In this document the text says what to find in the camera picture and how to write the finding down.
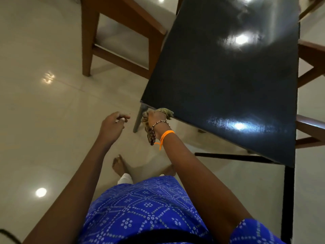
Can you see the person's left hand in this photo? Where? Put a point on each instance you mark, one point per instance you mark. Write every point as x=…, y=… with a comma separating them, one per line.
x=111, y=129

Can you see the person's right hand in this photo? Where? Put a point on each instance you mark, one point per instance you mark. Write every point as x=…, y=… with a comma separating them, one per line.
x=157, y=119

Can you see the checkered brown cloth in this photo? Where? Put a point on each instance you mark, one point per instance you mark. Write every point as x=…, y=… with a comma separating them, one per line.
x=151, y=137

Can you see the person's right forearm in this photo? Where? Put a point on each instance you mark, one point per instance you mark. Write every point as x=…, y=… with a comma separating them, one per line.
x=200, y=185

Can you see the person's left forearm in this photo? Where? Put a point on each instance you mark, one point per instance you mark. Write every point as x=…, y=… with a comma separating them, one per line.
x=68, y=200

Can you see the person's right foot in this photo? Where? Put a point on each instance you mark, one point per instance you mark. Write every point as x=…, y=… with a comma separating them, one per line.
x=169, y=171

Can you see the orange wristband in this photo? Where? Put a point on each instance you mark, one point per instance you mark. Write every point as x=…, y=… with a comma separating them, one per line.
x=166, y=134

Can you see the white trousers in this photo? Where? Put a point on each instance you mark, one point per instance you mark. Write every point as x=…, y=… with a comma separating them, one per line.
x=125, y=179

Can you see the black table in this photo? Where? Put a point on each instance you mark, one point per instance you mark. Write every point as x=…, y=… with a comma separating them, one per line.
x=215, y=78

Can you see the blue patterned dress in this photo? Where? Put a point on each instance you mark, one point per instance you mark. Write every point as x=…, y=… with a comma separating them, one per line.
x=142, y=208

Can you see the wooden chair grey backrest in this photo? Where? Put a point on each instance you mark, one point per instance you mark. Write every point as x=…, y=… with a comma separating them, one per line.
x=132, y=17
x=312, y=53

